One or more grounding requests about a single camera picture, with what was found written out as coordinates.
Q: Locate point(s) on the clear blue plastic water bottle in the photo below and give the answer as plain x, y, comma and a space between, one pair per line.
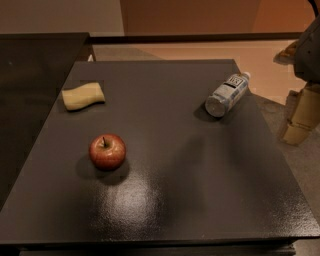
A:
223, 99

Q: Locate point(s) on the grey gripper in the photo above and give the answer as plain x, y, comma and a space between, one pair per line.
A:
309, 56

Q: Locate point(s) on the yellow sponge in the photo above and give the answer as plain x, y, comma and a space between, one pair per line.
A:
83, 96

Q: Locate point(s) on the red apple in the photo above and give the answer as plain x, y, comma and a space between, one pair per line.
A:
107, 152

